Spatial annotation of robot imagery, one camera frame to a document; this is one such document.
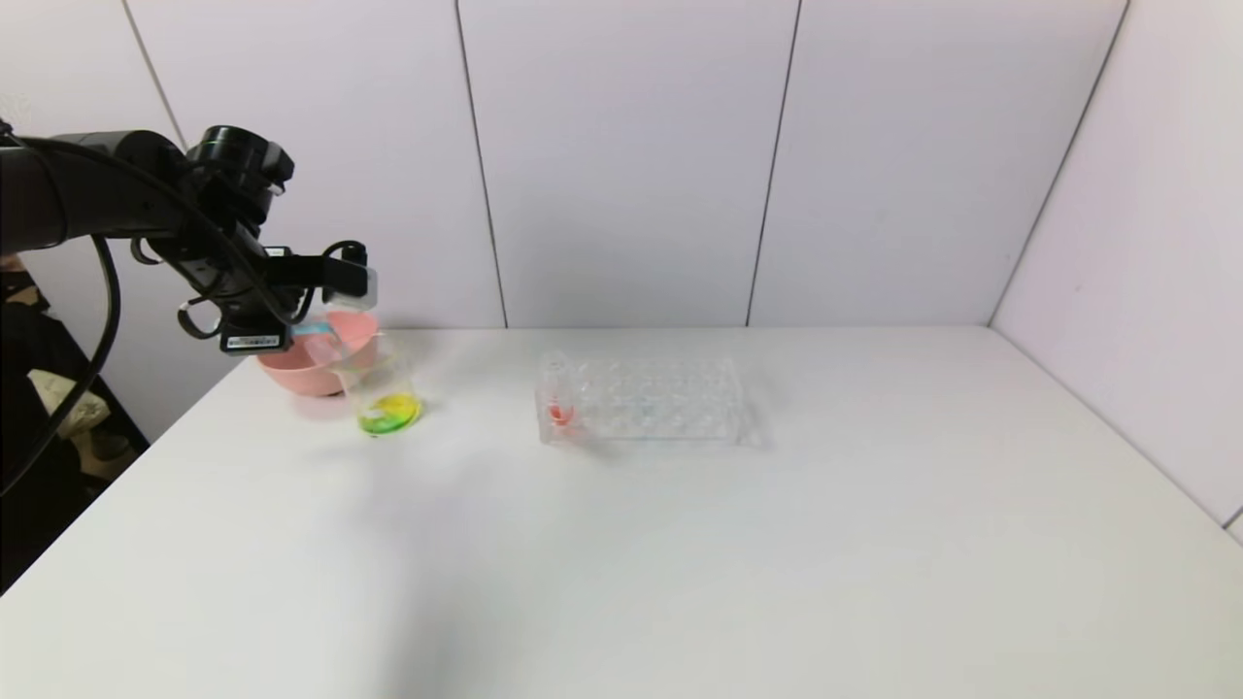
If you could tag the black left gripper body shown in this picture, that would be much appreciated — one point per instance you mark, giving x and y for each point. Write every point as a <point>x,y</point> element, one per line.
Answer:
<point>255,339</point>

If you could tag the clear acrylic test tube rack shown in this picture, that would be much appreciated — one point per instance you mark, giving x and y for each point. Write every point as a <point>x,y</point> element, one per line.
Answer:
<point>651,408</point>

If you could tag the pink plastic bowl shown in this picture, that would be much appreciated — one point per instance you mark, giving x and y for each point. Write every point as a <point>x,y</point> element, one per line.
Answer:
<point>316,374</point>

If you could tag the test tube with red pigment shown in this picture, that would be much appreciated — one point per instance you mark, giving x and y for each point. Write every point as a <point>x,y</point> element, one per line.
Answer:
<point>560,413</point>

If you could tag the black background furniture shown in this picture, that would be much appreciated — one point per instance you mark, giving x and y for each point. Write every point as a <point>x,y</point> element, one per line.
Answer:
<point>29,505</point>

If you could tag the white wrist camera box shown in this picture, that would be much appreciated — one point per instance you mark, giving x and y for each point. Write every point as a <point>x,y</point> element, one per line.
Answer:
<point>352,283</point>

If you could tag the test tube with blue pigment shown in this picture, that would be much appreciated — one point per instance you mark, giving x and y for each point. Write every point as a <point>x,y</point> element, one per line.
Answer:
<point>316,332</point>

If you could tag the beige crumpled cloth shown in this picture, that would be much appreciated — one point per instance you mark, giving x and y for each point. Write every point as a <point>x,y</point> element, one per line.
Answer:
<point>68,408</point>

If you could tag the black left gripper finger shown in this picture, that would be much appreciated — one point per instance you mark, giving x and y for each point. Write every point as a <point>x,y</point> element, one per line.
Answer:
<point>313,309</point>

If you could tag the clear glass beaker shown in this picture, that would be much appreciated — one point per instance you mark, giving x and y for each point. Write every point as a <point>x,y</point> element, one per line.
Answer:
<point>386,413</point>

